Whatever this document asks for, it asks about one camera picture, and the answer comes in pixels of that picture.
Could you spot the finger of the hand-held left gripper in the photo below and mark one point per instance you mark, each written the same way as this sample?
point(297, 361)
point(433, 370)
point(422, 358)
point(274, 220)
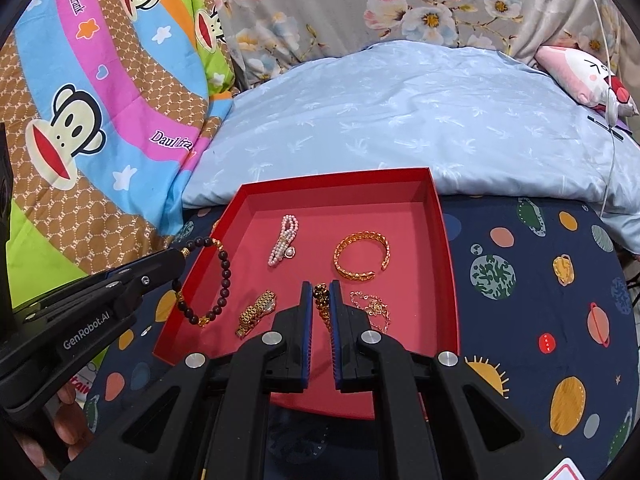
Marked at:
point(160, 267)

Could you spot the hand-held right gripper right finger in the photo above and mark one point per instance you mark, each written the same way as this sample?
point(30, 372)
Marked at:
point(336, 332)

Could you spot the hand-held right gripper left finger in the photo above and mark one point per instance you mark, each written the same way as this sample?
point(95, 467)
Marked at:
point(306, 332)

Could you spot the gold wrist watch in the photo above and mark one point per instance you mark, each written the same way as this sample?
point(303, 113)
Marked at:
point(255, 312)

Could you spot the gold bangle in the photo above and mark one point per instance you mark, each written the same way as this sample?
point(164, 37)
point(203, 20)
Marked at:
point(345, 270)

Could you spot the red shallow box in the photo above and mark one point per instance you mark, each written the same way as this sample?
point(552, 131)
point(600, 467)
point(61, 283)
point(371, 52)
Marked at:
point(320, 225)

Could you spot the person's left hand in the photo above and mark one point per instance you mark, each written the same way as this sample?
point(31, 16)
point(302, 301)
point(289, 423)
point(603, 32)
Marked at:
point(70, 425)

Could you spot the cartoon monkey quilt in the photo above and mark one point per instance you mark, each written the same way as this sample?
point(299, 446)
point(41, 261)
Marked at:
point(100, 85)

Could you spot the navy planet printed blanket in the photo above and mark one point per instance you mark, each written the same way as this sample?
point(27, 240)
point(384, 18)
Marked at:
point(525, 280)

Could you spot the light blue pillow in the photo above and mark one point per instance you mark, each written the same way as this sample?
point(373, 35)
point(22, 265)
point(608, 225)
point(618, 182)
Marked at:
point(400, 120)

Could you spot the white red-edged card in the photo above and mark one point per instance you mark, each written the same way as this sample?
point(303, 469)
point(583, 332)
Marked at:
point(567, 471)

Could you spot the grey floral cloth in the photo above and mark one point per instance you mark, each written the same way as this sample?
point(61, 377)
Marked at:
point(350, 0)

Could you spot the pink plush toy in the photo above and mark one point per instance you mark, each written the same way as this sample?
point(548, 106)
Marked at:
point(565, 70)

